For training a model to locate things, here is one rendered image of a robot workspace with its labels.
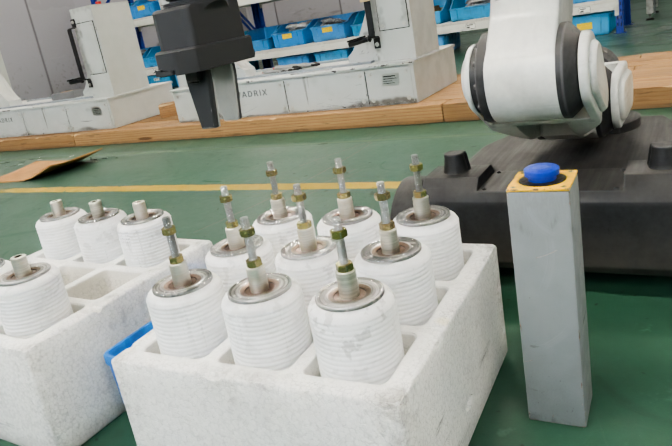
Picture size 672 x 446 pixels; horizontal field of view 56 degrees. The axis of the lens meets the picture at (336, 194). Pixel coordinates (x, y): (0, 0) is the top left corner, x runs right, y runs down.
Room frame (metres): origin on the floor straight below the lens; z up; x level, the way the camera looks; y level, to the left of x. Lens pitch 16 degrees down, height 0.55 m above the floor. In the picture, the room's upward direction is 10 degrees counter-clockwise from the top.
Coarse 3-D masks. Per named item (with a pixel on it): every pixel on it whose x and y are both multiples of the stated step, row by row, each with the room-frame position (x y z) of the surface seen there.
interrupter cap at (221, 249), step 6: (222, 240) 0.87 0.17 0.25; (258, 240) 0.84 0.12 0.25; (216, 246) 0.85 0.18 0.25; (222, 246) 0.85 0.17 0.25; (228, 246) 0.85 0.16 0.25; (258, 246) 0.82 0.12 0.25; (210, 252) 0.83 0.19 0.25; (216, 252) 0.83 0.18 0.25; (222, 252) 0.82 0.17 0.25; (228, 252) 0.82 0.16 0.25; (234, 252) 0.81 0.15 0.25; (240, 252) 0.81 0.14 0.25; (246, 252) 0.81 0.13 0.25
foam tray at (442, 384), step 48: (480, 288) 0.77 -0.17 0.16; (144, 336) 0.76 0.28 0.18; (432, 336) 0.63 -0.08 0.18; (480, 336) 0.75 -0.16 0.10; (144, 384) 0.69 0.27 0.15; (192, 384) 0.65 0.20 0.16; (240, 384) 0.61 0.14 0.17; (288, 384) 0.59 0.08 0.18; (336, 384) 0.57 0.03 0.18; (384, 384) 0.55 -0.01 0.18; (432, 384) 0.59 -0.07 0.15; (480, 384) 0.73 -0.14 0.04; (144, 432) 0.70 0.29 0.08; (192, 432) 0.66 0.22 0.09; (240, 432) 0.62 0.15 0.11; (288, 432) 0.59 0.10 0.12; (336, 432) 0.56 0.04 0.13; (384, 432) 0.53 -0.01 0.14; (432, 432) 0.57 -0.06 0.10
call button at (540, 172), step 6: (528, 168) 0.71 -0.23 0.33; (534, 168) 0.70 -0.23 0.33; (540, 168) 0.70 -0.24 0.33; (546, 168) 0.69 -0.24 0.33; (552, 168) 0.69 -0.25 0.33; (558, 168) 0.69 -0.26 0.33; (528, 174) 0.70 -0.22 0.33; (534, 174) 0.69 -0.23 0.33; (540, 174) 0.69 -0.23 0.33; (546, 174) 0.68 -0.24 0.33; (552, 174) 0.68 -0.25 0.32; (528, 180) 0.70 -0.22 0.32; (534, 180) 0.69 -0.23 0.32; (540, 180) 0.69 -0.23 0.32; (546, 180) 0.69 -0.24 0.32; (552, 180) 0.69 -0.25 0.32
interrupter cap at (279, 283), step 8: (272, 272) 0.71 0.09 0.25; (240, 280) 0.71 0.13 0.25; (272, 280) 0.70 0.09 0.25; (280, 280) 0.69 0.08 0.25; (288, 280) 0.68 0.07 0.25; (232, 288) 0.69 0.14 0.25; (240, 288) 0.69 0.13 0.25; (248, 288) 0.69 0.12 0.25; (272, 288) 0.68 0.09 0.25; (280, 288) 0.67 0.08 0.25; (288, 288) 0.67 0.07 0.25; (232, 296) 0.67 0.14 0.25; (240, 296) 0.66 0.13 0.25; (248, 296) 0.66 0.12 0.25; (256, 296) 0.66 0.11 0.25; (264, 296) 0.65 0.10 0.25; (272, 296) 0.65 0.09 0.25; (248, 304) 0.65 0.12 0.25
